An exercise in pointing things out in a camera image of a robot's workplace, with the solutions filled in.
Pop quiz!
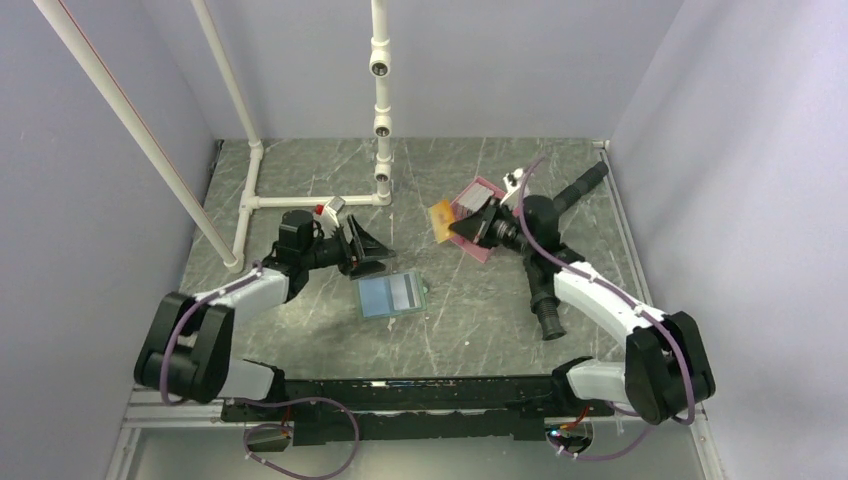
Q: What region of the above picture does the pink plastic tray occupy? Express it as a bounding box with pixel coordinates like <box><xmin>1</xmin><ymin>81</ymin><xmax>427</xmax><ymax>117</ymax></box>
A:
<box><xmin>449</xmin><ymin>168</ymin><xmax>526</xmax><ymax>263</ymax></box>

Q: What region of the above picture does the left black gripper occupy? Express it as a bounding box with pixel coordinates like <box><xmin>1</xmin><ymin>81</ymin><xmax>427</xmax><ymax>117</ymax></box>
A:
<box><xmin>302</xmin><ymin>215</ymin><xmax>396</xmax><ymax>280</ymax></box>

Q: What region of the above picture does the grey card stack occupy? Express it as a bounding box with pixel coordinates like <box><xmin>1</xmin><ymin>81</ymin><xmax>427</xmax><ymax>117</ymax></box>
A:
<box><xmin>452</xmin><ymin>182</ymin><xmax>494</xmax><ymax>219</ymax></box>

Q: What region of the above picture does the white pvc pipe frame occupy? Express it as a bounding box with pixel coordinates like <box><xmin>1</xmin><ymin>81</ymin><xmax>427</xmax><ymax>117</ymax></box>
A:
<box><xmin>34</xmin><ymin>1</ymin><xmax>394</xmax><ymax>273</ymax></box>

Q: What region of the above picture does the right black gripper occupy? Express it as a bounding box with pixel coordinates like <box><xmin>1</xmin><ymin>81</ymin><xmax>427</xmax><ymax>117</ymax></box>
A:
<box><xmin>448</xmin><ymin>197</ymin><xmax>534</xmax><ymax>258</ymax></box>

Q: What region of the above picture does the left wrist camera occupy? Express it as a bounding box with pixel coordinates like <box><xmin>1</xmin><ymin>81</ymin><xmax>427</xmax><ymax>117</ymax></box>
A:
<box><xmin>275</xmin><ymin>196</ymin><xmax>346</xmax><ymax>255</ymax></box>

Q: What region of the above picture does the black corrugated hose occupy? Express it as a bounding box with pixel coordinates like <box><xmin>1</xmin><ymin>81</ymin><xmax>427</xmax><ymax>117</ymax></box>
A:
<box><xmin>527</xmin><ymin>161</ymin><xmax>609</xmax><ymax>342</ymax></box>

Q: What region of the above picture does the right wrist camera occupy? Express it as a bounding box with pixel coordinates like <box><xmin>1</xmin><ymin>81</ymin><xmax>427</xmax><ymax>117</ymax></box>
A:
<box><xmin>501</xmin><ymin>168</ymin><xmax>525</xmax><ymax>207</ymax></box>

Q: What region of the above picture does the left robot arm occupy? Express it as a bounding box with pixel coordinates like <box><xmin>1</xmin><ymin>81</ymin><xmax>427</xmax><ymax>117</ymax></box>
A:
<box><xmin>134</xmin><ymin>210</ymin><xmax>396</xmax><ymax>420</ymax></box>

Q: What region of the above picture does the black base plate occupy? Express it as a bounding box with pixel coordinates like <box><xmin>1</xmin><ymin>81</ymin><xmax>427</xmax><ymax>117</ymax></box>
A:
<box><xmin>222</xmin><ymin>374</ymin><xmax>612</xmax><ymax>446</ymax></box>

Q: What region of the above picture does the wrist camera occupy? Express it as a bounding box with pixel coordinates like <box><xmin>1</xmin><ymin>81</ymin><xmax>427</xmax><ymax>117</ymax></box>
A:
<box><xmin>275</xmin><ymin>196</ymin><xmax>346</xmax><ymax>255</ymax></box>
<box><xmin>501</xmin><ymin>168</ymin><xmax>525</xmax><ymax>207</ymax></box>

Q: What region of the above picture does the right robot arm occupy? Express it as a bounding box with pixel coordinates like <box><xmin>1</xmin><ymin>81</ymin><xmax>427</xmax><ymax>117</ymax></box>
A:
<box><xmin>449</xmin><ymin>195</ymin><xmax>716</xmax><ymax>425</ymax></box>

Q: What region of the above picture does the green card holder wallet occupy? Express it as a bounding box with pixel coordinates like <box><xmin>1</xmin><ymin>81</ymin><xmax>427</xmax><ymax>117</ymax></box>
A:
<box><xmin>354</xmin><ymin>271</ymin><xmax>428</xmax><ymax>319</ymax></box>

